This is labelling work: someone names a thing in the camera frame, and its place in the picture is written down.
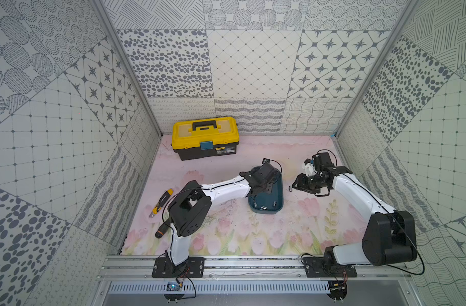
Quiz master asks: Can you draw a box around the right controller board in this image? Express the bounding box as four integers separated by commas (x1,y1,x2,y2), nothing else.
327,281,348,302

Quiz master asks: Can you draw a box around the left controller board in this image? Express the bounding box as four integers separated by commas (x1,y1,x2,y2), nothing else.
164,282,185,302

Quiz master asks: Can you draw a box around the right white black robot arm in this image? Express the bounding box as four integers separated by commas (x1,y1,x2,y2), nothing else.
292,166,419,266

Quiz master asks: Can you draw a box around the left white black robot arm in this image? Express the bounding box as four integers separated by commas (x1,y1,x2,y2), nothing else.
165,159,283,267

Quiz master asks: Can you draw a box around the yellow black plastic toolbox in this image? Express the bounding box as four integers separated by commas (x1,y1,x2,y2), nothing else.
171,117,239,161

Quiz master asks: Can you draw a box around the aluminium mounting rail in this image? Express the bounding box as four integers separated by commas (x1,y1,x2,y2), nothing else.
97,255,411,281

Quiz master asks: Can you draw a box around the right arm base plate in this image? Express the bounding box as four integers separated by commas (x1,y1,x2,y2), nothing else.
301,256,357,279

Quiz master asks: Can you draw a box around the white slotted cable duct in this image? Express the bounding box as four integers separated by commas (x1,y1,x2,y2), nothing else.
108,280,329,294

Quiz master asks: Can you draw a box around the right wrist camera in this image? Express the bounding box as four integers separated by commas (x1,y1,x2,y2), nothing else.
303,150,336,177

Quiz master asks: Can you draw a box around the black orange screwdriver handle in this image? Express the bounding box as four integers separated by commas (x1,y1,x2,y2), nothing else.
155,220,171,239

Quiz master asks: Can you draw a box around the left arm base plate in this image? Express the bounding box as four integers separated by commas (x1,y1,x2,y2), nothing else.
152,257,205,279

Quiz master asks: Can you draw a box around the controller board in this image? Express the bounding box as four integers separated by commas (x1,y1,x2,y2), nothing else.
164,282,185,302
327,281,348,302

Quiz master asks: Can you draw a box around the teal plastic storage tray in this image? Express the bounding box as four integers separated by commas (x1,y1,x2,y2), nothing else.
248,174,284,214

